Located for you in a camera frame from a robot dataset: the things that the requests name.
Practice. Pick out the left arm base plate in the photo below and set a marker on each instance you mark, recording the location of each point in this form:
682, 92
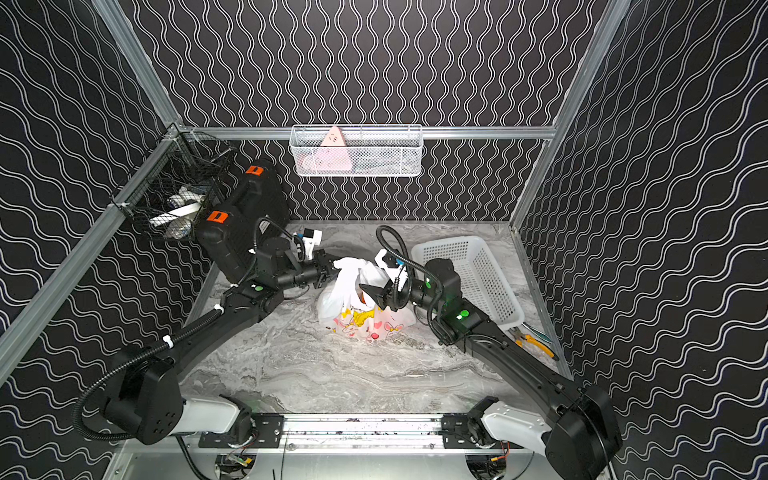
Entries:
264, 430

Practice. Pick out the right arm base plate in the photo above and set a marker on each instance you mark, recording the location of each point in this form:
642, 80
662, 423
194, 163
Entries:
462, 431

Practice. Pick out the pink triangular card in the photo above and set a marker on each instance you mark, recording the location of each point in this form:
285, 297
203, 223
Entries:
332, 155

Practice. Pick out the black wire mesh basket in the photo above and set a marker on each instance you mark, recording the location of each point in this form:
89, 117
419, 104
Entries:
194, 159

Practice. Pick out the white perforated plastic basket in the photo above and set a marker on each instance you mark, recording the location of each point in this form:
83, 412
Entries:
482, 279

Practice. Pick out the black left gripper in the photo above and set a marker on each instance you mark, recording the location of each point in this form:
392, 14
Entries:
324, 267

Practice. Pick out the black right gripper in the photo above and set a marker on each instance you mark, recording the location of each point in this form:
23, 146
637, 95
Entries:
379, 295

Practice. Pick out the black hard tool case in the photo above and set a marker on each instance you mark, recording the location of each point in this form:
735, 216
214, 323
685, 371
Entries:
226, 230

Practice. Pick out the clear wall-mounted tray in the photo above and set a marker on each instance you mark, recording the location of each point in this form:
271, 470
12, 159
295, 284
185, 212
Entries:
382, 150

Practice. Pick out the yellow handled pliers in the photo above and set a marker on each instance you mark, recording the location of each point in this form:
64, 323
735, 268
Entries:
525, 337

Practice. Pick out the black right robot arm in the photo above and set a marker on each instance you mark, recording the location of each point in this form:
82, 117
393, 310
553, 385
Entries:
575, 429

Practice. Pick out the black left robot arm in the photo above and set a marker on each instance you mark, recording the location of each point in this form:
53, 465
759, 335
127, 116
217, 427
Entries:
142, 395

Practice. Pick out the white items in wire basket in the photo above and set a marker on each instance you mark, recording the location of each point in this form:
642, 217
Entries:
175, 221

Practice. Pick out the white printed plastic bag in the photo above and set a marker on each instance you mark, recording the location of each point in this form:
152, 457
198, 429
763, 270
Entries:
345, 309

